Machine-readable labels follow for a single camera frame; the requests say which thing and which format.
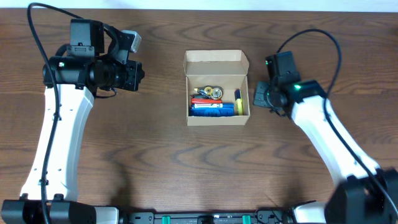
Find cardboard box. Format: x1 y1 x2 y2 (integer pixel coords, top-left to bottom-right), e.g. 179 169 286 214
183 50 250 126

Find yellow highlighter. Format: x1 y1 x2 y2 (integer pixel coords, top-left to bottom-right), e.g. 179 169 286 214
235 98 244 116

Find correction tape dispenser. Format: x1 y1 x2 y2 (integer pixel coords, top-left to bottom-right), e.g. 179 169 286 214
194 85 223 100

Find blue plastic whiteboard eraser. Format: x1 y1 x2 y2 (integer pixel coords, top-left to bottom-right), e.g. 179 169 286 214
189 108 234 117

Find black whiteboard marker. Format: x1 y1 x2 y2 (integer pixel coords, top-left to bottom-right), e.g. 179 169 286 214
234 89 241 100

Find blue whiteboard marker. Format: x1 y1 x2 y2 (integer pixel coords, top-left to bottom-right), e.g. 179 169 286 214
191 103 234 109

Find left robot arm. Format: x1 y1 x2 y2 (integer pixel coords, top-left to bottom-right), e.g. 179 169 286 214
1 19 145 223

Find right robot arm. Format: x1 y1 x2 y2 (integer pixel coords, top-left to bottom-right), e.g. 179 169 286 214
254 52 397 223

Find right black cable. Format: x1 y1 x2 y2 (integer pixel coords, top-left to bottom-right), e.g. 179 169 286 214
275 28 398 215

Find black cable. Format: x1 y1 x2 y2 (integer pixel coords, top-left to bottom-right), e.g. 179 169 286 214
27 2 119 224
275 28 398 215

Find left black cable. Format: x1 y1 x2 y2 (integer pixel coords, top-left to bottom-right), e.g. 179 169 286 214
27 2 119 224

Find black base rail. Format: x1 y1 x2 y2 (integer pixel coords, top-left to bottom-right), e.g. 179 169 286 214
128 209 295 224

